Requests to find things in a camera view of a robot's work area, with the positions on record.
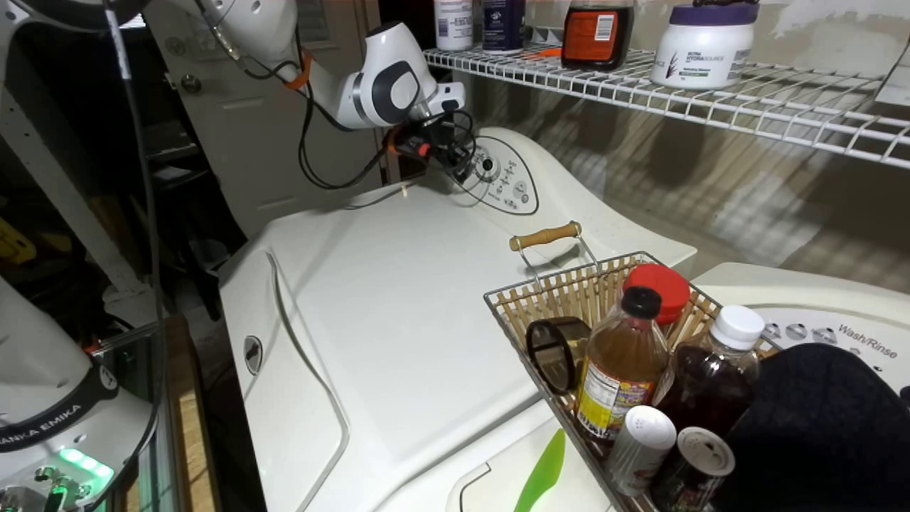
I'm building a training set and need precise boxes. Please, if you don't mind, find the black cup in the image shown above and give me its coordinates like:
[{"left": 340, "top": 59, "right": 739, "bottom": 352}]
[{"left": 525, "top": 317, "right": 596, "bottom": 396}]

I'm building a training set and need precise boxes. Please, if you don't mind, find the apple vinegar bottle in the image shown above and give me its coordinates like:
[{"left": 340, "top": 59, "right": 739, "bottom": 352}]
[{"left": 574, "top": 284, "right": 671, "bottom": 446}]

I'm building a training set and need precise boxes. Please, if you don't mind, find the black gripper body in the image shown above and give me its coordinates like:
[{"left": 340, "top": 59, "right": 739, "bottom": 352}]
[{"left": 414, "top": 108, "right": 483, "bottom": 177}]

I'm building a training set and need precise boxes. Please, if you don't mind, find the white pump bottle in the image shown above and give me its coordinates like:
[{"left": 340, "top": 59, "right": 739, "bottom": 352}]
[{"left": 432, "top": 0, "right": 475, "bottom": 55}]

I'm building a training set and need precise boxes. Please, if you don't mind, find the red lid jar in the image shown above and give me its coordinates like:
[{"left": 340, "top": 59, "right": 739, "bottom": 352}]
[{"left": 620, "top": 263, "right": 695, "bottom": 331}]

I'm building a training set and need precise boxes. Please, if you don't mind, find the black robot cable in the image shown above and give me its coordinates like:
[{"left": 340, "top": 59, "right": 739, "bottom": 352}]
[{"left": 293, "top": 47, "right": 407, "bottom": 194}]

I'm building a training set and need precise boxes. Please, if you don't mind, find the black orange wrist camera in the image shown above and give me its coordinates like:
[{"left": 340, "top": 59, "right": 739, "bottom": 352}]
[{"left": 382, "top": 122, "right": 432, "bottom": 165}]

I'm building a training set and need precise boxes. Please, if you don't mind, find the white top-load washing machine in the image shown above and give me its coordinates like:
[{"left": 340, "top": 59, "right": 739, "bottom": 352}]
[{"left": 219, "top": 126, "right": 701, "bottom": 512}]

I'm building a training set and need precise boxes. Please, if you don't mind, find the dark blue can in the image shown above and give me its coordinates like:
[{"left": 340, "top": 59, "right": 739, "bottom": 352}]
[{"left": 479, "top": 0, "right": 530, "bottom": 55}]

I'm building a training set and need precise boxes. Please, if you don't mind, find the wooden handle brush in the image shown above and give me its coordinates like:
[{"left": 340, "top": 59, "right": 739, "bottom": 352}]
[{"left": 507, "top": 220, "right": 598, "bottom": 280}]

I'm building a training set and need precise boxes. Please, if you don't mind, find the clear bottle brown liquid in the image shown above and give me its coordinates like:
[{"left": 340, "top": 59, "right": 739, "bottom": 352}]
[{"left": 560, "top": 0, "right": 638, "bottom": 74}]

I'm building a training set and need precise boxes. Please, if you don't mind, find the green plastic utensil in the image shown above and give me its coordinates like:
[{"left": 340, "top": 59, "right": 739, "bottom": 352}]
[{"left": 512, "top": 426, "right": 569, "bottom": 512}]

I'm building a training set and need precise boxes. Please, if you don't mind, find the metal drink can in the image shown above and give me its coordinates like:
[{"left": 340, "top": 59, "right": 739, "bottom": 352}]
[{"left": 651, "top": 423, "right": 739, "bottom": 512}]

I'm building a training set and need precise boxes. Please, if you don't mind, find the wire basket with handle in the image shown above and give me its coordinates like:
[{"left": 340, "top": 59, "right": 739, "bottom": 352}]
[{"left": 480, "top": 248, "right": 790, "bottom": 512}]

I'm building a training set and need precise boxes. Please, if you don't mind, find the small orange object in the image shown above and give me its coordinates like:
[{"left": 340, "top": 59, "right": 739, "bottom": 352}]
[{"left": 525, "top": 39, "right": 567, "bottom": 64}]

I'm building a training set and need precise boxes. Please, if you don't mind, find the white wire shelf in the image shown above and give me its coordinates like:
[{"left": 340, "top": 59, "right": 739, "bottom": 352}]
[{"left": 421, "top": 47, "right": 910, "bottom": 173}]

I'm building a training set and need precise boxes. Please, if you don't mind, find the black cloth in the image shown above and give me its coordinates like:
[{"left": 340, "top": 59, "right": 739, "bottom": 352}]
[{"left": 715, "top": 342, "right": 910, "bottom": 512}]

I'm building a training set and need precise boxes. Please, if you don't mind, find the dark juice bottle white cap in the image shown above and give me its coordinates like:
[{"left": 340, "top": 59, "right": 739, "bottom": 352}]
[{"left": 654, "top": 304, "right": 769, "bottom": 439}]

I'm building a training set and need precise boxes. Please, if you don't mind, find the white cylindrical canister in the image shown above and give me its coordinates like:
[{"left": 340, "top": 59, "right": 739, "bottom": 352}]
[{"left": 606, "top": 404, "right": 681, "bottom": 497}]

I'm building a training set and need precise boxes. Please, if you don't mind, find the white jar purple lid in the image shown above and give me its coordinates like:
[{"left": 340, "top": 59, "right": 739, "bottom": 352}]
[{"left": 651, "top": 0, "right": 762, "bottom": 93}]

